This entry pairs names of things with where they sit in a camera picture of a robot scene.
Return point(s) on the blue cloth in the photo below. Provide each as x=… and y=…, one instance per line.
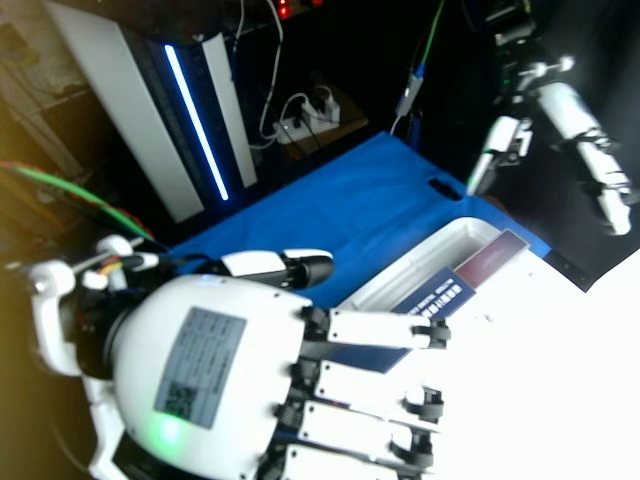
x=350, y=210

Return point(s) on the white tower with light strip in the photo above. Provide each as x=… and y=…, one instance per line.
x=130, y=115

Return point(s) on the black device with red lights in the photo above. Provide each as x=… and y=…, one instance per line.
x=284, y=9

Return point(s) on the dark blue box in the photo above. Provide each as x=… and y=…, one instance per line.
x=440, y=295

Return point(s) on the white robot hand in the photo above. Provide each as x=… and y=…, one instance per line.
x=560, y=105
x=210, y=360

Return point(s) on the white plastic storage bin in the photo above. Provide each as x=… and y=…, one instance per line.
x=425, y=265

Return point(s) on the white adapter with blue plug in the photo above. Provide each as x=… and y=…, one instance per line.
x=407, y=97

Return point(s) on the brown wooden stand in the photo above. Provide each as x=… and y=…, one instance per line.
x=350, y=112

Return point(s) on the maroon and white box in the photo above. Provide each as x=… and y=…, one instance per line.
x=492, y=260

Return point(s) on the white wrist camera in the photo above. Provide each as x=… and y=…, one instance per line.
x=517, y=142

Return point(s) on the white power strip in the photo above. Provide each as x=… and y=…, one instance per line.
x=305, y=125

